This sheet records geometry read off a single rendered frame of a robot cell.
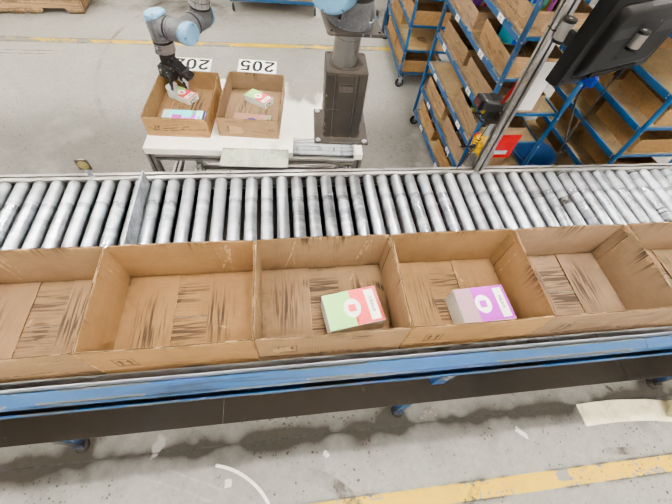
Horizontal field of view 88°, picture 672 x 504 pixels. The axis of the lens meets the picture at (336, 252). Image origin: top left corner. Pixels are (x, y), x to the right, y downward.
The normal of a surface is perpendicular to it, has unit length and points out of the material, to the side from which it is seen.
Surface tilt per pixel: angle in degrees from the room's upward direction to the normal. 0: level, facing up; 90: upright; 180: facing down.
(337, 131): 90
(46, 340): 0
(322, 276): 0
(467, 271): 2
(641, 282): 90
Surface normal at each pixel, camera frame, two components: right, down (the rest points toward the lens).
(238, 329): 0.09, -0.55
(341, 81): 0.05, 0.84
